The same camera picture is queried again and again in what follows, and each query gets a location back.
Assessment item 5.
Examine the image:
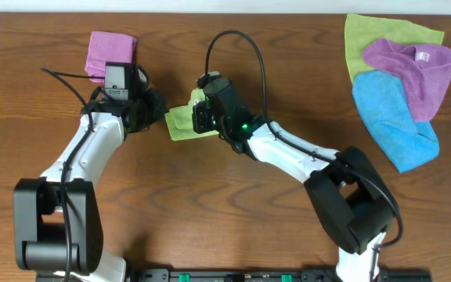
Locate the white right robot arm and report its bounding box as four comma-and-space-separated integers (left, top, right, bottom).
192, 72, 400, 281

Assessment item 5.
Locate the blue cloth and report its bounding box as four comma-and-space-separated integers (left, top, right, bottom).
352, 70, 439, 173

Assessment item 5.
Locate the folded pink cloth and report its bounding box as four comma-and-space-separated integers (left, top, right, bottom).
85, 31, 137, 83

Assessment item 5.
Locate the large green cloth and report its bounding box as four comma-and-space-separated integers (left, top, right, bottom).
344, 14, 445, 83

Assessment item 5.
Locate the light green cloth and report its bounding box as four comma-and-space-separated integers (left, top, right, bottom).
164, 89, 218, 141

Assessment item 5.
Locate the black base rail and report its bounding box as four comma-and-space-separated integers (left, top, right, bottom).
125, 268, 433, 282

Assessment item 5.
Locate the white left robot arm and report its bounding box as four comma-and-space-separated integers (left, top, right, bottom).
13, 88, 167, 281

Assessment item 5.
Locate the purple cloth with tag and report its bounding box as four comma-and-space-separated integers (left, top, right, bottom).
362, 38, 451, 121

